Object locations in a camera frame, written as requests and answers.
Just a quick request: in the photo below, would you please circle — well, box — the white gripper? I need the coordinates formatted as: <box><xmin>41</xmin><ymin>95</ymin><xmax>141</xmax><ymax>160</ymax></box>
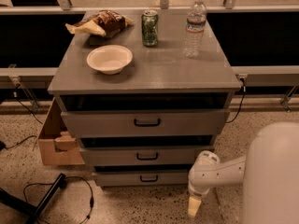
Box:
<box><xmin>188</xmin><ymin>150</ymin><xmax>220</xmax><ymax>217</ymax></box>

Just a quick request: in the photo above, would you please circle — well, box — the grey bottom drawer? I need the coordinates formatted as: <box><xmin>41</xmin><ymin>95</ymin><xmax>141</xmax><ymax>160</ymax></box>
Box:
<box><xmin>93</xmin><ymin>169</ymin><xmax>189</xmax><ymax>187</ymax></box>

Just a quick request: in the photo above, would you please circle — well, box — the grey drawer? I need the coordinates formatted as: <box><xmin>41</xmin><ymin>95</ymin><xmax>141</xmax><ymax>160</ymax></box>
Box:
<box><xmin>61</xmin><ymin>109</ymin><xmax>229</xmax><ymax>138</ymax></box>
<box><xmin>79</xmin><ymin>146</ymin><xmax>214</xmax><ymax>166</ymax></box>
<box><xmin>93</xmin><ymin>169</ymin><xmax>189</xmax><ymax>187</ymax></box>

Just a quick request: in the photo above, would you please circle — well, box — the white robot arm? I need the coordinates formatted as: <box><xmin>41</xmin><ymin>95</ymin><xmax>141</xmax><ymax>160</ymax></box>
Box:
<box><xmin>188</xmin><ymin>122</ymin><xmax>299</xmax><ymax>224</ymax></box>

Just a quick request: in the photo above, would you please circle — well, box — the grey middle drawer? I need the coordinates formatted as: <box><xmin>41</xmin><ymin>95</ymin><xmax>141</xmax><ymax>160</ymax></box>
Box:
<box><xmin>79</xmin><ymin>146</ymin><xmax>214</xmax><ymax>166</ymax></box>

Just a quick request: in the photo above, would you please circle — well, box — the grey drawer cabinet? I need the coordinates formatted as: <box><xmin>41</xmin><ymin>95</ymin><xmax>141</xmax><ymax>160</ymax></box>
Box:
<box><xmin>47</xmin><ymin>8</ymin><xmax>243</xmax><ymax>189</ymax></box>

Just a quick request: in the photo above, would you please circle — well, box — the grey top drawer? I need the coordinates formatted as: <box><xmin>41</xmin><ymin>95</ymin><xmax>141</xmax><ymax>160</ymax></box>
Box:
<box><xmin>61</xmin><ymin>109</ymin><xmax>229</xmax><ymax>138</ymax></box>

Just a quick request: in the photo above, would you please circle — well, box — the cardboard box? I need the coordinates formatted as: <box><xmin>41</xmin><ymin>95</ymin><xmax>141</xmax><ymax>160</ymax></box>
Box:
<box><xmin>37</xmin><ymin>99</ymin><xmax>84</xmax><ymax>166</ymax></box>

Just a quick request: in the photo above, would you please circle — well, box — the white paper bowl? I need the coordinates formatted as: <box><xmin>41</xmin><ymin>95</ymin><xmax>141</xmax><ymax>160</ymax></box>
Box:
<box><xmin>86</xmin><ymin>45</ymin><xmax>133</xmax><ymax>75</ymax></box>

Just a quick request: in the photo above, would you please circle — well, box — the clear plastic water bottle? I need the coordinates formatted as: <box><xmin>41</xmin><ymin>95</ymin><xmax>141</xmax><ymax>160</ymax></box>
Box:
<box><xmin>183</xmin><ymin>0</ymin><xmax>207</xmax><ymax>59</ymax></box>

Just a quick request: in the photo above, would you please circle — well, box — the black stand leg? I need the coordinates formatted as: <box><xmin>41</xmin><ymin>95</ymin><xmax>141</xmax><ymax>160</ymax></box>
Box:
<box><xmin>0</xmin><ymin>173</ymin><xmax>67</xmax><ymax>224</ymax></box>

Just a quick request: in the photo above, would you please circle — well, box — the green soda can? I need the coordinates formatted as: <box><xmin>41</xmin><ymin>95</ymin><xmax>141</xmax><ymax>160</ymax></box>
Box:
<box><xmin>141</xmin><ymin>10</ymin><xmax>159</xmax><ymax>47</ymax></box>

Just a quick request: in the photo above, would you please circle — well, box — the brown yellow chip bag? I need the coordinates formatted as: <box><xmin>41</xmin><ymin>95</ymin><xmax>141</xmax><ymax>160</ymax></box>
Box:
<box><xmin>65</xmin><ymin>10</ymin><xmax>134</xmax><ymax>38</ymax></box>

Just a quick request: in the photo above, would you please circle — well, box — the black cable left floor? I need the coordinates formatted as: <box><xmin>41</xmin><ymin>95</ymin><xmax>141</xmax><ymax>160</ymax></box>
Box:
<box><xmin>22</xmin><ymin>175</ymin><xmax>95</xmax><ymax>224</ymax></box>

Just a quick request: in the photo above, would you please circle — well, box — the black cable behind cabinet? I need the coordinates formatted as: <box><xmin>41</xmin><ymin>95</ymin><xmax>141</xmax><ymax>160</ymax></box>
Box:
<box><xmin>225</xmin><ymin>77</ymin><xmax>247</xmax><ymax>124</ymax></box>

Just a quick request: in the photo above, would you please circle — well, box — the metal window rail frame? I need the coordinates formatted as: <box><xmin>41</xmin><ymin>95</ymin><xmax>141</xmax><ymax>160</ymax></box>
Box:
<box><xmin>1</xmin><ymin>0</ymin><xmax>299</xmax><ymax>104</ymax></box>

